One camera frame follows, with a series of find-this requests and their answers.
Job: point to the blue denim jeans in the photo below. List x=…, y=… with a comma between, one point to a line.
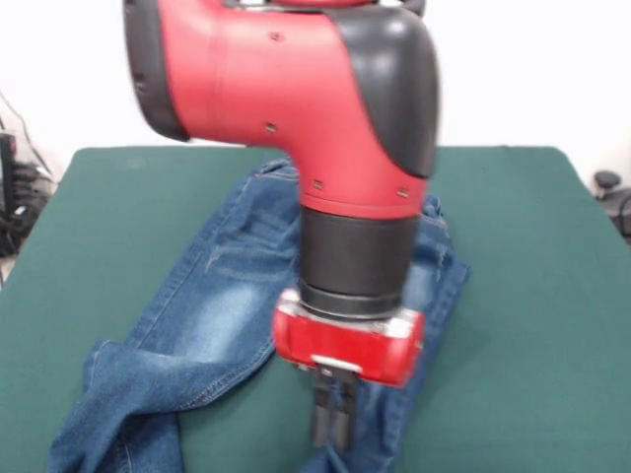
x=197, y=320

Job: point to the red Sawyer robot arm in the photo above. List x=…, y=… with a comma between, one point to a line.
x=296, y=98

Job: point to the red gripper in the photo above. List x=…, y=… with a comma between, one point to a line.
x=350, y=347

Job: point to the dark green table cloth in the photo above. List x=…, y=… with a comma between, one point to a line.
x=517, y=345

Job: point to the black round knob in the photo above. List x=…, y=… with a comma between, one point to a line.
x=607, y=178

